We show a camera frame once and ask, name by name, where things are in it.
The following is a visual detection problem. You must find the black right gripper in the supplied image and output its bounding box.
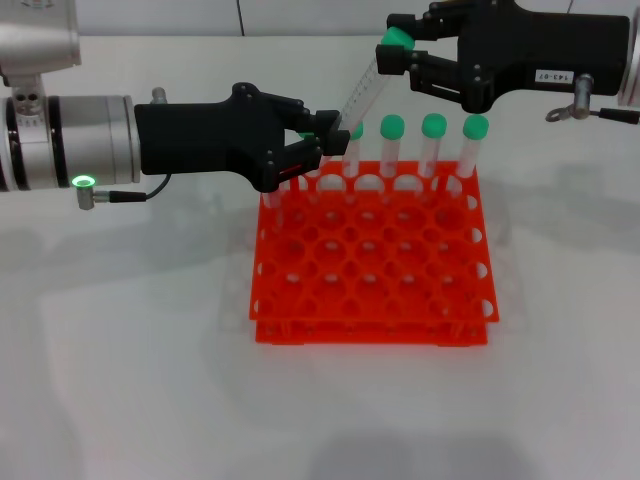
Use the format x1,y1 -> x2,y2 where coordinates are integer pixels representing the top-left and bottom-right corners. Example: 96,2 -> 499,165
375,0 -> 631,114

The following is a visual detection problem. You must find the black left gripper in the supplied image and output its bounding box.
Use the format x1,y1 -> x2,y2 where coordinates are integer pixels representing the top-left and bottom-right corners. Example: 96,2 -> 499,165
134,82 -> 351,194

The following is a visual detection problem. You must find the orange test tube rack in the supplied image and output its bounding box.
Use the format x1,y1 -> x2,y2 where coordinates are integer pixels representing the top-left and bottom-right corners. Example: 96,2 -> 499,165
248,159 -> 501,347

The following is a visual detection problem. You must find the right arm gripper cable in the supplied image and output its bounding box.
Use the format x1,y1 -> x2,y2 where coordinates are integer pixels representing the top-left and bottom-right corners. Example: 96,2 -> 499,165
544,73 -> 640,125

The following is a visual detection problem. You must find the arm gripper cable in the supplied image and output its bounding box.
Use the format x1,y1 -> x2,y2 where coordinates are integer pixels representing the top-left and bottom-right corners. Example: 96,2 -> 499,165
544,73 -> 640,125
74,87 -> 171,211

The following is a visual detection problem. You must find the left arm gripper cable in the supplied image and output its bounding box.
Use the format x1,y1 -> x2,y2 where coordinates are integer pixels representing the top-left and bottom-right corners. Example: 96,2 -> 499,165
74,87 -> 171,211

